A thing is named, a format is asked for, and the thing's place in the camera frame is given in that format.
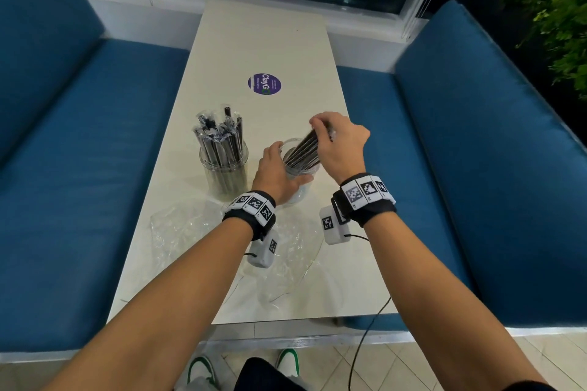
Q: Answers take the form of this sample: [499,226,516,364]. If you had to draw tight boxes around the round purple sticker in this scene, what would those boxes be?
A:
[248,72,282,97]

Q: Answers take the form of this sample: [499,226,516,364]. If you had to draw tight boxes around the clear plastic jar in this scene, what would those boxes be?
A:
[198,141,249,202]
[280,138,322,208]

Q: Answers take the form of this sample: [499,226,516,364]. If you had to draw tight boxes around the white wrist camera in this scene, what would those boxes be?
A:
[248,228,279,269]
[319,205,352,246]

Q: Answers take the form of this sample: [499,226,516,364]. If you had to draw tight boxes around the black cable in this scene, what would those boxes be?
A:
[347,232,393,391]

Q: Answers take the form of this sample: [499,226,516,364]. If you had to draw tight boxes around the blue back cushion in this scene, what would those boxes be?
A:
[0,0,106,168]
[395,0,587,328]

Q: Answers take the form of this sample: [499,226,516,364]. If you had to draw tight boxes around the bundle of bare black straws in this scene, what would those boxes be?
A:
[284,127,336,174]

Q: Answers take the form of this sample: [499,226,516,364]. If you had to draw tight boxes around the green plant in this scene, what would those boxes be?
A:
[481,0,587,100]

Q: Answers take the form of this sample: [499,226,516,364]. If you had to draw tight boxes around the bunch of wrapped black straws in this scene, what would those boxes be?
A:
[192,104,244,194]

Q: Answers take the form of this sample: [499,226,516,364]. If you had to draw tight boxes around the person's left hand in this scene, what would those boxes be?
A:
[251,141,315,207]

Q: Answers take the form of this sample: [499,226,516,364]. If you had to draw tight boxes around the person's dark trousers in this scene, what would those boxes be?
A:
[240,357,309,391]

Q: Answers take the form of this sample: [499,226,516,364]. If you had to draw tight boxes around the person's right forearm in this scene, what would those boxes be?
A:
[366,211,547,391]

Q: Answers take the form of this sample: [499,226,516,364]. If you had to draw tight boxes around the clear plastic bag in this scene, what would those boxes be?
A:
[150,201,232,270]
[229,214,332,310]

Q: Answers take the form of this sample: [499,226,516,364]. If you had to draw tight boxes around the black marker wristband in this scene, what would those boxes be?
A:
[332,173,398,228]
[222,191,277,241]

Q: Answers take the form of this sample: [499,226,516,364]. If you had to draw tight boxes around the blue seat cushion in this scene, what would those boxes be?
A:
[336,65,478,333]
[0,39,191,355]

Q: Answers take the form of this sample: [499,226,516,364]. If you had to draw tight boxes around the person's right hand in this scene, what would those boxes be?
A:
[309,111,371,185]

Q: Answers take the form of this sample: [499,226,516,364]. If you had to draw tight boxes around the white and green shoe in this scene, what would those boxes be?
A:
[186,355,219,391]
[275,348,301,378]

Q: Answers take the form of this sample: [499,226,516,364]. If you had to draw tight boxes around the person's left forearm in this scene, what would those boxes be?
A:
[43,217,256,391]

